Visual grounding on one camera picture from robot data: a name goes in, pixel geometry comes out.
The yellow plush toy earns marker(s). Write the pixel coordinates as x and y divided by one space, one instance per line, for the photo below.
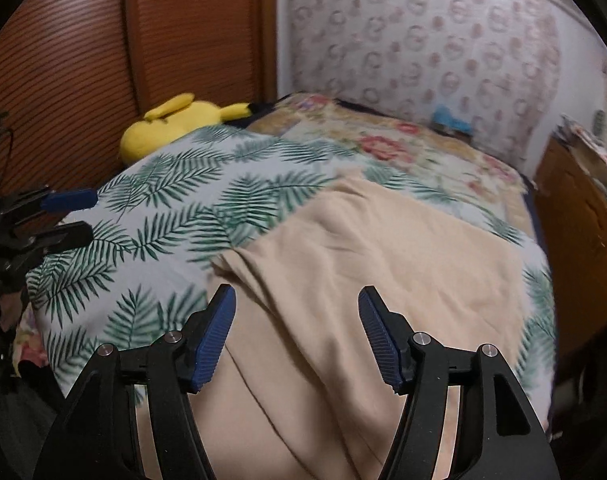
158 132

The wooden wardrobe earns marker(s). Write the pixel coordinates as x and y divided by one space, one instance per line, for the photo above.
108 60

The blue toy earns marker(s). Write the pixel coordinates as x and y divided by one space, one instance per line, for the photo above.
452 119

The beige printed t-shirt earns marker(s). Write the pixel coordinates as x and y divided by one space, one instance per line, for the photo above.
383 260

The leaf print bedsheet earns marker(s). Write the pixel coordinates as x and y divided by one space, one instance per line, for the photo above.
183 185

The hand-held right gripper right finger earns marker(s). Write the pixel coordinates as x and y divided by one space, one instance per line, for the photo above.
378 340

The pile of books and papers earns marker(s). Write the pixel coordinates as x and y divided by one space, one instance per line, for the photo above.
588 150

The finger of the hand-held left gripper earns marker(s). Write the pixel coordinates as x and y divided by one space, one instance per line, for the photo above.
68 200
63 236

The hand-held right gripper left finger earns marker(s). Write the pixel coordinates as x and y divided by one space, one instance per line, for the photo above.
216 340

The wooden dresser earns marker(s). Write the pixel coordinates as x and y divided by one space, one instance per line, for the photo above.
578 235

